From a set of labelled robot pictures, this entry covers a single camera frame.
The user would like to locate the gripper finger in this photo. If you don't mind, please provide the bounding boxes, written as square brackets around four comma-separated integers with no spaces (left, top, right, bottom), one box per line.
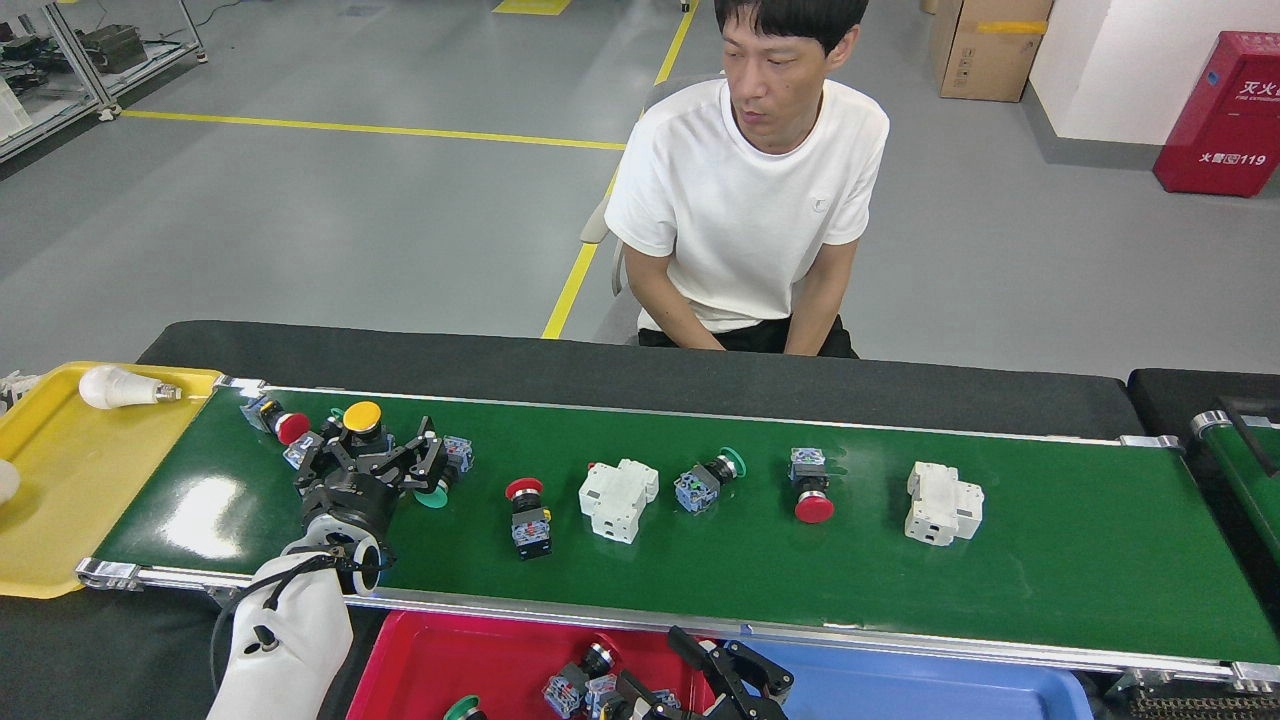
[600,672,701,720]
[672,626,796,720]

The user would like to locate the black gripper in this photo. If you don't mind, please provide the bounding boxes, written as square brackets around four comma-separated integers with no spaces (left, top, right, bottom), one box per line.
[295,416,446,541]

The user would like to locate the yellow mushroom button switch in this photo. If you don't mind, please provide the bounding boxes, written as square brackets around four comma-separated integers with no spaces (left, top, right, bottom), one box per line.
[282,400,387,471]

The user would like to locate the red push button switch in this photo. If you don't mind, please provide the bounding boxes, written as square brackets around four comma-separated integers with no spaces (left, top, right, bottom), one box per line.
[239,394,312,447]
[542,640,622,720]
[504,476,554,561]

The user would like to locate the red mushroom button switch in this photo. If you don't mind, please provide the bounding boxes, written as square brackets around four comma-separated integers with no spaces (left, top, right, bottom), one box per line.
[788,446,836,525]

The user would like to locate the green push button switch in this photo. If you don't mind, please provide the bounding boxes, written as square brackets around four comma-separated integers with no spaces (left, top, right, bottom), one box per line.
[673,446,748,516]

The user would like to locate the white circuit breaker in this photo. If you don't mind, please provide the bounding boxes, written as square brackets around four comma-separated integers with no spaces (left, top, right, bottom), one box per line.
[904,460,986,548]
[578,458,661,545]

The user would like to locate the long green conveyor belt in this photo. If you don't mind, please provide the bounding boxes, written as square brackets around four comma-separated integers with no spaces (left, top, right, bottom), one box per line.
[75,378,1280,686]

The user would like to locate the yellow plastic tray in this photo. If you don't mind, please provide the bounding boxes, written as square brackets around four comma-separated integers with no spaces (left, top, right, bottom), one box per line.
[0,361,223,600]

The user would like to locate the narrow green conveyor belt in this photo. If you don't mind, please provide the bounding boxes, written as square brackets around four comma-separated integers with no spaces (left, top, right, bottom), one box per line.
[1190,408,1280,571]

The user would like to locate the blue plastic bin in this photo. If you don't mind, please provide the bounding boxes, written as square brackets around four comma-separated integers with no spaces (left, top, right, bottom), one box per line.
[715,640,1096,720]

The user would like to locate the red plastic bin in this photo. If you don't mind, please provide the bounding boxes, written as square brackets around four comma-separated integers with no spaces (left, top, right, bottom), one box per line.
[345,610,716,720]

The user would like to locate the grey office chair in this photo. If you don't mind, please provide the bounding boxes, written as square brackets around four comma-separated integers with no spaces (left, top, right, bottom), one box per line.
[580,72,731,298]

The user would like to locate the person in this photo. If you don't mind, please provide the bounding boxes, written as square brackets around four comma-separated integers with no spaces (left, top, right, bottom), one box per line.
[604,0,891,359]

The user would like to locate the dark grey equipment box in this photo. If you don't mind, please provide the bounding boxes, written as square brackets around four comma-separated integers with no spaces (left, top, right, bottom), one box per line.
[78,24,149,75]

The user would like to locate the brown cardboard box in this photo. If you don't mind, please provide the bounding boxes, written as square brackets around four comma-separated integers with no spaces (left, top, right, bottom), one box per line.
[928,0,1054,103]

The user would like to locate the red fire extinguisher box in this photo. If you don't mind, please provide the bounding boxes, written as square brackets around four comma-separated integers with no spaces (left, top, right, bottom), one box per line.
[1153,30,1280,198]

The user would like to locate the metal frame rack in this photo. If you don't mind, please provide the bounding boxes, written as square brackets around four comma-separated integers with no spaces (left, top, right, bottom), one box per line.
[0,0,209,163]

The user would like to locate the conveyor drive chain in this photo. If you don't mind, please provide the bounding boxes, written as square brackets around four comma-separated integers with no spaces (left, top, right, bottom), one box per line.
[1130,695,1280,719]

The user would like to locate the black guide frame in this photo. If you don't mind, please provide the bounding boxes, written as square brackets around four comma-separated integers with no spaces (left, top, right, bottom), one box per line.
[1218,397,1280,476]

